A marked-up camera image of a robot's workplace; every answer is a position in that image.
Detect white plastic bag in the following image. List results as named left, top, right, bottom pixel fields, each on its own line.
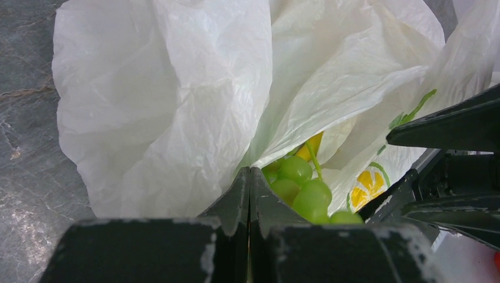
left=52, top=1, right=499, bottom=218

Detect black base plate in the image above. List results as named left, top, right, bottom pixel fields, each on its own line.
left=358, top=169, right=440, bottom=243

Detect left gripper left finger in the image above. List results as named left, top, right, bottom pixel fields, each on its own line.
left=41, top=167, right=251, bottom=282

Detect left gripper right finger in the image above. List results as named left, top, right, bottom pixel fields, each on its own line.
left=250, top=168, right=445, bottom=282

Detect green fake grapes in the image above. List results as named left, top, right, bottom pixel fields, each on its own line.
left=262, top=145, right=364, bottom=225

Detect yellow fake banana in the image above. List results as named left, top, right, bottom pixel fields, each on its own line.
left=295, top=132, right=323, bottom=162

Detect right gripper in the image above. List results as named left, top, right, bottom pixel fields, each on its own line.
left=386, top=84, right=499, bottom=251

